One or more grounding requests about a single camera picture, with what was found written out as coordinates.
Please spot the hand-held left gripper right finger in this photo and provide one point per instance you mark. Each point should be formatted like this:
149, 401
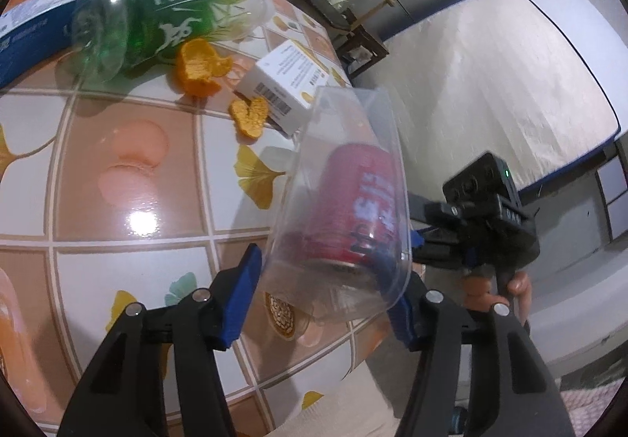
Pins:
405, 325

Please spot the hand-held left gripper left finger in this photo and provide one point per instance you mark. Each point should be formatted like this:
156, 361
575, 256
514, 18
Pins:
240, 299

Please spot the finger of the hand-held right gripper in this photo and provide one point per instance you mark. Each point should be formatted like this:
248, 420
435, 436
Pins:
436, 210
439, 251

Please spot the red drink can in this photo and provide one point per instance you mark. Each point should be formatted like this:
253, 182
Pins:
353, 201

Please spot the clear plastic cup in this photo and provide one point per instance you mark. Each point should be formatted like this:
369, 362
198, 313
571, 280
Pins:
316, 138

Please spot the small orange peel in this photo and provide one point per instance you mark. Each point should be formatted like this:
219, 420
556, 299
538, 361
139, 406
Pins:
250, 120

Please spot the small white carton box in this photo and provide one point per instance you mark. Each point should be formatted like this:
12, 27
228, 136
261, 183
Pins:
284, 74

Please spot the large orange peel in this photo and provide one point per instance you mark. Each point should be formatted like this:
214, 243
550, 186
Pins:
196, 64

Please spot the green plastic bottle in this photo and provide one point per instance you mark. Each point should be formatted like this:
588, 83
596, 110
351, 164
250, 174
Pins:
147, 25

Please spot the blue and white carton box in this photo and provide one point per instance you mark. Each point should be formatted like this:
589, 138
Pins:
29, 35

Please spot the person's right hand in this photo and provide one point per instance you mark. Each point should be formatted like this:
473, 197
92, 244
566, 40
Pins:
521, 287

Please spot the grey cabinet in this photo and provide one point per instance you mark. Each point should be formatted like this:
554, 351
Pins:
613, 192

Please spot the table with patterned tablecloth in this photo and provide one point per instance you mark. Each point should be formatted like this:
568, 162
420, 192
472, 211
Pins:
147, 221

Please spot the white mattress blue edge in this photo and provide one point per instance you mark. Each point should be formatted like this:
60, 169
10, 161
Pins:
490, 74

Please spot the dark wooden stool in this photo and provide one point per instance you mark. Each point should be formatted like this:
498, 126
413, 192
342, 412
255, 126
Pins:
365, 47

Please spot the pink textured cloth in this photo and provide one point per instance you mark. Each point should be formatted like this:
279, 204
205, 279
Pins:
588, 410

